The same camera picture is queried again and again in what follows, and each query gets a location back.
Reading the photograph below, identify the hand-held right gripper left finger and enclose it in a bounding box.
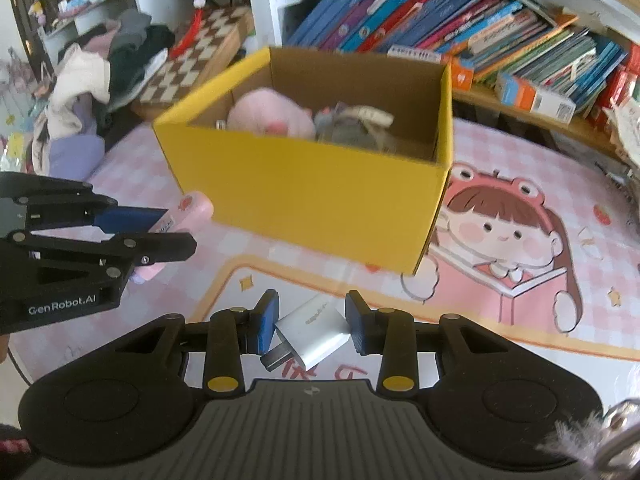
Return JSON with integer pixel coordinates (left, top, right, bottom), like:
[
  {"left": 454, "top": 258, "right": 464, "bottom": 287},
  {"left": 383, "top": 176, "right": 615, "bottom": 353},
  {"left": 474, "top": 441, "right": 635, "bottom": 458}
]
[{"left": 117, "top": 289, "right": 280, "bottom": 392}]

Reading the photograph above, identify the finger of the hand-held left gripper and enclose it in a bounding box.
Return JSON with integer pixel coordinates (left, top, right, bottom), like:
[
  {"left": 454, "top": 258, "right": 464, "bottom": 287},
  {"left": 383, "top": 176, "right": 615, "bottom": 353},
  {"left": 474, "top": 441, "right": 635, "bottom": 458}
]
[
  {"left": 0, "top": 232, "right": 198, "bottom": 281},
  {"left": 0, "top": 172, "right": 170, "bottom": 238}
]

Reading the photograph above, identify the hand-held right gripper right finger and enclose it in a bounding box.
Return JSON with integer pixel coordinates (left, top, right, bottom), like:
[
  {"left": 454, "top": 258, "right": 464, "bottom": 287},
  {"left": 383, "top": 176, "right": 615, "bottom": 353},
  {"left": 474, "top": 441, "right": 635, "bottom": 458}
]
[{"left": 345, "top": 290, "right": 506, "bottom": 395}]

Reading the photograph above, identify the pink oblong case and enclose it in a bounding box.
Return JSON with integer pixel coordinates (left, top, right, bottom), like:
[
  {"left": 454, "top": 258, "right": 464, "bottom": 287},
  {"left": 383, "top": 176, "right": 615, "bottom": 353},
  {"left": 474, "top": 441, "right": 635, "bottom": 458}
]
[{"left": 134, "top": 191, "right": 215, "bottom": 283}]

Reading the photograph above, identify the yellow cardboard box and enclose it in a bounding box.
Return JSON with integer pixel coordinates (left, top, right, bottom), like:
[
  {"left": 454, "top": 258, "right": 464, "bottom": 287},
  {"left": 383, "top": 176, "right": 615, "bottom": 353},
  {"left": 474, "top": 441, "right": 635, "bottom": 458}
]
[{"left": 152, "top": 46, "right": 453, "bottom": 276}]

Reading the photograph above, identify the pink plush toy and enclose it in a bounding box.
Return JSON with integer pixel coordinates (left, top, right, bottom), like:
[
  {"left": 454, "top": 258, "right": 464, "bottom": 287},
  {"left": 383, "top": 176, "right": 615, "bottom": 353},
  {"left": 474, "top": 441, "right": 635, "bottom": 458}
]
[{"left": 226, "top": 87, "right": 316, "bottom": 138}]

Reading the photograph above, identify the grey-blue toy car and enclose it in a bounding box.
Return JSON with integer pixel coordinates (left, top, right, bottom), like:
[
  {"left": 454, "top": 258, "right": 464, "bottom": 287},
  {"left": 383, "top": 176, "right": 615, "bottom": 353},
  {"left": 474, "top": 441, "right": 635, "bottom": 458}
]
[{"left": 314, "top": 102, "right": 386, "bottom": 151}]

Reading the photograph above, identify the pink checked desktop cloth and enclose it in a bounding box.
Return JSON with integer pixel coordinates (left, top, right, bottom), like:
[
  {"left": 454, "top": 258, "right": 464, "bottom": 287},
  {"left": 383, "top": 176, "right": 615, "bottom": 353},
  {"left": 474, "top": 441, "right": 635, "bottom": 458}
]
[{"left": 10, "top": 117, "right": 640, "bottom": 411}]

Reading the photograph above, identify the lavender cloth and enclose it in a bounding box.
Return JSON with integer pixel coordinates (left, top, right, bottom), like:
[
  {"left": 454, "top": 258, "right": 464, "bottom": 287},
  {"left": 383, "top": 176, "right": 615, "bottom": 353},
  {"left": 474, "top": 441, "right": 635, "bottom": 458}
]
[{"left": 32, "top": 135, "right": 106, "bottom": 176}]

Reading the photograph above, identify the cream jacket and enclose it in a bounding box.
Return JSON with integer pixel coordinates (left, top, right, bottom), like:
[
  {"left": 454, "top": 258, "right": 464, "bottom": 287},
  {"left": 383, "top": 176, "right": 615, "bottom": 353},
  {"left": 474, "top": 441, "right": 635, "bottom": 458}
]
[{"left": 47, "top": 45, "right": 111, "bottom": 136}]

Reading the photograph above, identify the white cloth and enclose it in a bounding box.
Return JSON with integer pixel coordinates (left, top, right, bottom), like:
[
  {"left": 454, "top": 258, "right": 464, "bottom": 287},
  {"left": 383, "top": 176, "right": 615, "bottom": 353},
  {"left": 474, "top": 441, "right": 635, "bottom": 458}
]
[{"left": 107, "top": 47, "right": 168, "bottom": 111}]

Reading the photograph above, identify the dark clothes pile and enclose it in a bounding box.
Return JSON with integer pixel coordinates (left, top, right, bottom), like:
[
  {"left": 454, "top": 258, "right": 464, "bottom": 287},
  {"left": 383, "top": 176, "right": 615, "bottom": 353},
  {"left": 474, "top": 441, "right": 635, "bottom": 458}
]
[{"left": 80, "top": 10, "right": 176, "bottom": 126}]

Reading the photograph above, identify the wooden chessboard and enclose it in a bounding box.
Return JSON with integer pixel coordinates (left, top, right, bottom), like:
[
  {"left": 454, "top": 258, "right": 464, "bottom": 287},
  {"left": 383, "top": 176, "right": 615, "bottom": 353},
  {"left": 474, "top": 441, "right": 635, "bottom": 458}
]
[{"left": 131, "top": 6, "right": 256, "bottom": 121}]

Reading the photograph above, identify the red tassel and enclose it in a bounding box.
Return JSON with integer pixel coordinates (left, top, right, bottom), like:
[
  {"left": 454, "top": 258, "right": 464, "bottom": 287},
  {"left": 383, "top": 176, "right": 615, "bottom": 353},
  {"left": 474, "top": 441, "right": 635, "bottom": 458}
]
[{"left": 170, "top": 0, "right": 208, "bottom": 58}]

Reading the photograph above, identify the white bookshelf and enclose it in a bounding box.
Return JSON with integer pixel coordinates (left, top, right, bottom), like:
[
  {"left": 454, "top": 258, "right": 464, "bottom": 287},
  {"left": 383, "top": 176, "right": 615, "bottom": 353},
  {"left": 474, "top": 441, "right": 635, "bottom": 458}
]
[{"left": 30, "top": 0, "right": 640, "bottom": 156}]

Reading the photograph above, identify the grey fluffy keyring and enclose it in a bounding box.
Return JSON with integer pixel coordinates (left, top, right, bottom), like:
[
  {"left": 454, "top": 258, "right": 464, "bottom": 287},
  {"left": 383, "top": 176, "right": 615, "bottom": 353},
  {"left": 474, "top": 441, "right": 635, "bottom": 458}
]
[{"left": 540, "top": 400, "right": 640, "bottom": 480}]

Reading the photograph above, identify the orange and white box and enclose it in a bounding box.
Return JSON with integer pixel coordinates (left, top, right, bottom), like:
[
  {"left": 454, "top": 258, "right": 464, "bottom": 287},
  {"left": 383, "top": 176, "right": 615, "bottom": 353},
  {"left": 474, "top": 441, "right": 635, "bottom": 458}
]
[{"left": 495, "top": 72, "right": 578, "bottom": 123}]

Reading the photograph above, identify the row of colourful books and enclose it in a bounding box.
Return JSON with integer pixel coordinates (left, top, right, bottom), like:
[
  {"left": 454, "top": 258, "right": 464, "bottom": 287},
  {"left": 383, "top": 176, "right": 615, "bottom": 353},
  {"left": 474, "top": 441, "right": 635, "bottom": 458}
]
[{"left": 285, "top": 0, "right": 628, "bottom": 106}]

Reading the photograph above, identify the stack of papers and books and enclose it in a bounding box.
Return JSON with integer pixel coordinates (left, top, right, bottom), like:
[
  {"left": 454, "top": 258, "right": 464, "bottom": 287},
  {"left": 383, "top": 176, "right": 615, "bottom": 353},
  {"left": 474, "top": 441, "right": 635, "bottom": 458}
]
[{"left": 597, "top": 45, "right": 640, "bottom": 166}]

